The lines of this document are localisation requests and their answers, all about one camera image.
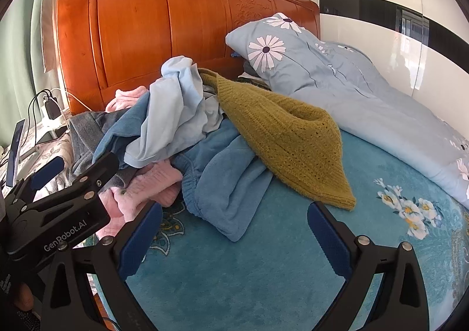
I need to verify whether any mustard knitted sweater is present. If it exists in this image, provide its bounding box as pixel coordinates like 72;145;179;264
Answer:
199;69;356;210

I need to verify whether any left hand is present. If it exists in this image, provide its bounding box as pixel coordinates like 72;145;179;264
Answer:
14;283;34;312

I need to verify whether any dark blue phone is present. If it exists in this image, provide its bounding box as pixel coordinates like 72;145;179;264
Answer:
6;119;26;187

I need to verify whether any grey garment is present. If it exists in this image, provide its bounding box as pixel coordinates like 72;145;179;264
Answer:
69;109;143;189

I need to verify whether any green curtain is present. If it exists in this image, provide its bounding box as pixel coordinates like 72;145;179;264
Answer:
1;0;62;147

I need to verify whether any teal floral bed blanket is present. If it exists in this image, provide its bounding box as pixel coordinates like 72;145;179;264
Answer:
126;133;468;330

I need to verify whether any pink fleece garment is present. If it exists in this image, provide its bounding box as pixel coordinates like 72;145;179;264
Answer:
93;86;182;238

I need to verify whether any light blue shirt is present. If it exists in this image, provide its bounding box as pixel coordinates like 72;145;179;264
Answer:
124;56;223;168

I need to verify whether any orange wooden headboard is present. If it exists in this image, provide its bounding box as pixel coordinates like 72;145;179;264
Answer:
57;0;320;114

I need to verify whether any blue fleece garment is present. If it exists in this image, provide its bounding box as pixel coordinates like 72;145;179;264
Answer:
91;92;274;243

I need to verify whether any light blue floral duvet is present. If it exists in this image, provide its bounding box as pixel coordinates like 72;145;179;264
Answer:
225;12;468;206

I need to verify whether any white black sliding wardrobe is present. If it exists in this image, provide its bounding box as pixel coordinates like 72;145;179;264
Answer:
319;0;468;134

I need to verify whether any black charger with cables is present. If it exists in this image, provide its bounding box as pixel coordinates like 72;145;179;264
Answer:
26;89;67;130

